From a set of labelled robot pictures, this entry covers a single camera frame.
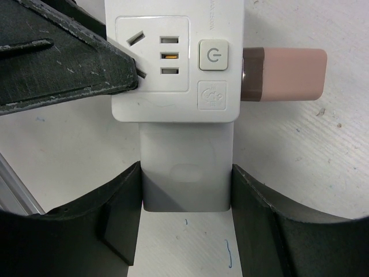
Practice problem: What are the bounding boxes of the white charger block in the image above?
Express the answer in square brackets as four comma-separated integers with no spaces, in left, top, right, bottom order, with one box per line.
[139,123,234,212]

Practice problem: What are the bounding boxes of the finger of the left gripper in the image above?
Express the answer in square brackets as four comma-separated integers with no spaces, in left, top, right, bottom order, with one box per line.
[1,0,138,115]

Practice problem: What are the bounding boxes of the aluminium front rail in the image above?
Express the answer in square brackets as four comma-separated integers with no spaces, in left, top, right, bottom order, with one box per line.
[0,154,45,216]

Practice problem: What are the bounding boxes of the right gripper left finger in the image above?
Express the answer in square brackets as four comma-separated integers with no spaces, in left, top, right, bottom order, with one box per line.
[1,162,142,276]

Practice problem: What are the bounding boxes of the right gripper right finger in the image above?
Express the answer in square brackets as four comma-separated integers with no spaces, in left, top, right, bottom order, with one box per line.
[231,165,368,276]

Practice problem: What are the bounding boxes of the white power strip socket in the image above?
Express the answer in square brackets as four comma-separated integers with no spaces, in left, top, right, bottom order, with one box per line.
[104,1,245,123]

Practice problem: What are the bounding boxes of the pink plug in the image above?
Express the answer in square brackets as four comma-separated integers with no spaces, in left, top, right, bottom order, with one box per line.
[240,47,327,102]

